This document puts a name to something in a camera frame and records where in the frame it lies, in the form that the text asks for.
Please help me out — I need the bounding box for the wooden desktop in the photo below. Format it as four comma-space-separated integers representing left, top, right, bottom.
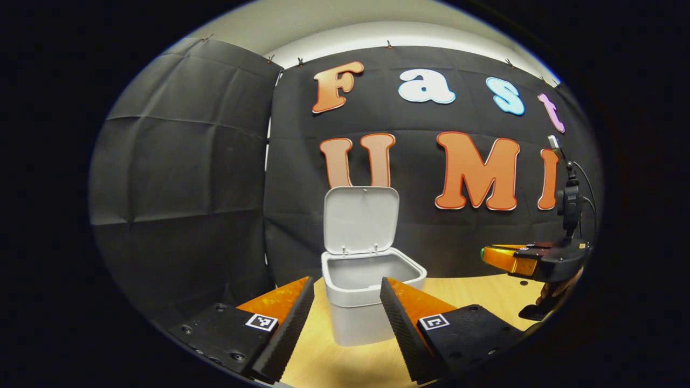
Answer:
280, 274, 545, 388

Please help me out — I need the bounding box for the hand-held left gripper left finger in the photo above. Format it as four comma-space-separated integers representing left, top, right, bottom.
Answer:
167, 276, 315, 384

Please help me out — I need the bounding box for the white desktop garbage bin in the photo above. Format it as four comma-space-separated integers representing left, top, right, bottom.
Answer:
321, 186, 427, 347

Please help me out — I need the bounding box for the thin gripper cable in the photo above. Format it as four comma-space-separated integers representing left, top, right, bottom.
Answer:
572, 161, 598, 240

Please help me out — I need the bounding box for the black backdrop cloth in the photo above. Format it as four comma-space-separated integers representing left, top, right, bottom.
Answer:
89, 38, 603, 329

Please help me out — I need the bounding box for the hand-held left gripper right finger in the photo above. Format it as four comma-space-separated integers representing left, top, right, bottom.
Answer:
380, 277, 526, 384

